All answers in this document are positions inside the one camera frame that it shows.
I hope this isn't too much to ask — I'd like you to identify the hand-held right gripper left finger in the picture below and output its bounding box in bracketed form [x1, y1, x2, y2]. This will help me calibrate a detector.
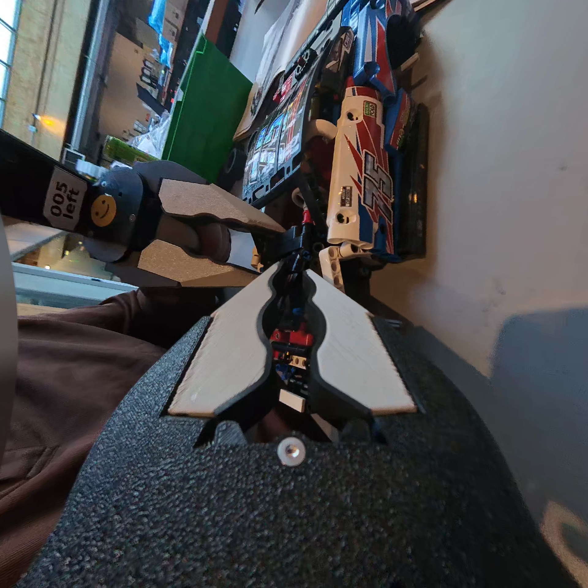
[168, 264, 279, 418]

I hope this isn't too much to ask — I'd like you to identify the toy brick race car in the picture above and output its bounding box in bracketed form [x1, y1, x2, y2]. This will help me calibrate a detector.
[239, 0, 431, 414]

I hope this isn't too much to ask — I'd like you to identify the person's brown shirt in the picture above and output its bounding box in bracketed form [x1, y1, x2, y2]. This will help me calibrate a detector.
[0, 294, 194, 588]

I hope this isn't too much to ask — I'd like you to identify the white instruction booklet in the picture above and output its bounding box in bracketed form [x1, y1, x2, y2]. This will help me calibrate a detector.
[232, 0, 343, 142]

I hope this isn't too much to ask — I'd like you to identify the person's left hand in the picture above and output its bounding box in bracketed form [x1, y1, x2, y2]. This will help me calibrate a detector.
[188, 222, 233, 263]

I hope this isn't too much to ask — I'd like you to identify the green cardboard box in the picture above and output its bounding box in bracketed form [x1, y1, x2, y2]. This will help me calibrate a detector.
[102, 134, 138, 165]

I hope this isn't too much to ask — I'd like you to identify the person's left forearm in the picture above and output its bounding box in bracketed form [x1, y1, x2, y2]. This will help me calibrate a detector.
[99, 287, 221, 350]

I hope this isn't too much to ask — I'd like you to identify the green plastic bin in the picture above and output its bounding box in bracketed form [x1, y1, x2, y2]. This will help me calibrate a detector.
[162, 33, 254, 184]

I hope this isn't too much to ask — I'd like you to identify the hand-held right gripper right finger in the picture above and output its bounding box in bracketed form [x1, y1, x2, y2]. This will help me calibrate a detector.
[305, 269, 418, 417]

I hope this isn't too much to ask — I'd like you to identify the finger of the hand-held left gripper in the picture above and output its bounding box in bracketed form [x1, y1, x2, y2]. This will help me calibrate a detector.
[137, 239, 262, 289]
[158, 178, 286, 235]

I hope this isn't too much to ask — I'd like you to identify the black toy tire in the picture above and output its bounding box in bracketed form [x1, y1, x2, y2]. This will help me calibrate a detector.
[220, 147, 250, 187]

